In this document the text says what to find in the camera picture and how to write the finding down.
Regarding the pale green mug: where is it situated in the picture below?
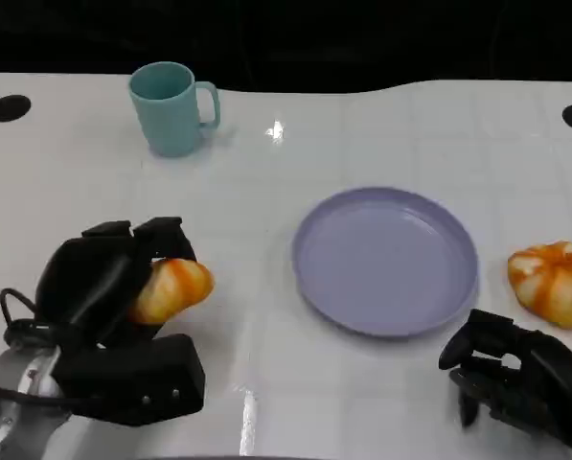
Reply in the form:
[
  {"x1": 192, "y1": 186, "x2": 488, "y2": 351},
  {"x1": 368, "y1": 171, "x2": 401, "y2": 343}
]
[{"x1": 127, "y1": 60, "x2": 221, "y2": 158}]

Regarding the orange white toy bread roll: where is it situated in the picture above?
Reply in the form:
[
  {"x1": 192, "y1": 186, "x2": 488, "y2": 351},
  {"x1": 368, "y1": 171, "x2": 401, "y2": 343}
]
[
  {"x1": 507, "y1": 241, "x2": 572, "y2": 331},
  {"x1": 126, "y1": 258, "x2": 216, "y2": 325}
]

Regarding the long black arm cable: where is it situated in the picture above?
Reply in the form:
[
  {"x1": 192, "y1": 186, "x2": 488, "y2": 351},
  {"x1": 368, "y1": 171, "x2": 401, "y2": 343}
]
[{"x1": 0, "y1": 385, "x2": 75, "y2": 411}]

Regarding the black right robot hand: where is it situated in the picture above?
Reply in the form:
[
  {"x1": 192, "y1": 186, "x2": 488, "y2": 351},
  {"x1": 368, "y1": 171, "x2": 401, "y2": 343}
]
[{"x1": 438, "y1": 309, "x2": 572, "y2": 460}]

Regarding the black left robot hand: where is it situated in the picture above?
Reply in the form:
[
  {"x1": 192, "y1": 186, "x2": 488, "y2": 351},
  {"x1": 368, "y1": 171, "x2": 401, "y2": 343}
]
[{"x1": 34, "y1": 216, "x2": 200, "y2": 351}]

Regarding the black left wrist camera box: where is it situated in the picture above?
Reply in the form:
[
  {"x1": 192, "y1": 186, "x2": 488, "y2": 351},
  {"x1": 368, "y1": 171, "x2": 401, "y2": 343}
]
[{"x1": 53, "y1": 333, "x2": 206, "y2": 426}]

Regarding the black looped wrist cable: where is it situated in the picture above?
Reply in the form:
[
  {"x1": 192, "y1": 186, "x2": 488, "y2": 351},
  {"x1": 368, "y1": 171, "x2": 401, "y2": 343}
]
[{"x1": 0, "y1": 287, "x2": 59, "y2": 346}]

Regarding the lilac plate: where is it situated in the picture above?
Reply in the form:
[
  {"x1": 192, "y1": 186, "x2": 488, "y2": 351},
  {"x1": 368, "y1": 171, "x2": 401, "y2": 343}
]
[{"x1": 291, "y1": 186, "x2": 480, "y2": 339}]

